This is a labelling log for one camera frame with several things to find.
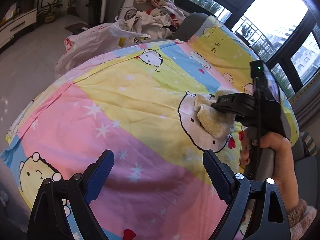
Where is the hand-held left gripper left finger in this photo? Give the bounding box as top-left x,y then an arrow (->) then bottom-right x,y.
27,149 -> 115,240

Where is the white plastic bag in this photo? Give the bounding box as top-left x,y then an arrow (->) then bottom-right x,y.
54,16 -> 152,79

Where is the potted floor plant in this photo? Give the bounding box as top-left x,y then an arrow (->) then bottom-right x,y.
42,2 -> 63,24

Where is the black framed window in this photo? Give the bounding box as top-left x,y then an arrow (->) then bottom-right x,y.
172,0 -> 320,98

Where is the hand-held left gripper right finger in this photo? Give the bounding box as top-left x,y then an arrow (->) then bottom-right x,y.
202,149 -> 292,240

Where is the cream and olive fluffy sock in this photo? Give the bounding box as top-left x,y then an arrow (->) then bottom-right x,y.
194,86 -> 236,138

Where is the grey upholstered backrest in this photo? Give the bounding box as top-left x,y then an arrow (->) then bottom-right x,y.
172,12 -> 209,42

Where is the person's right hand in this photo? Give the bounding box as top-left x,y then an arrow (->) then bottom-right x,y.
261,132 -> 300,211

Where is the dark floor mat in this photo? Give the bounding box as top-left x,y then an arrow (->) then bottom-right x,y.
64,22 -> 90,34

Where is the striped pillow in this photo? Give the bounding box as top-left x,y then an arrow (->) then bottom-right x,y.
300,132 -> 316,155

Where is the pile of clothes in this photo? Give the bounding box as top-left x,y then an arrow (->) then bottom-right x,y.
119,0 -> 188,40

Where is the white board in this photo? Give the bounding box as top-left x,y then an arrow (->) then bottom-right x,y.
99,0 -> 109,25

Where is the cartoon printed blanket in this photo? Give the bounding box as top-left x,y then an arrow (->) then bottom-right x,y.
0,15 -> 300,240

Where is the grey curtain with trim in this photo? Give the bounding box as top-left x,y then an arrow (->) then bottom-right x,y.
291,75 -> 320,133

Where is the white media cabinet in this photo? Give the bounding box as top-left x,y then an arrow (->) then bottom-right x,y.
0,6 -> 38,53

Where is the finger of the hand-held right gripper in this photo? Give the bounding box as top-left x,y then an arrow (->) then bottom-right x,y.
214,92 -> 256,106
212,102 -> 257,126

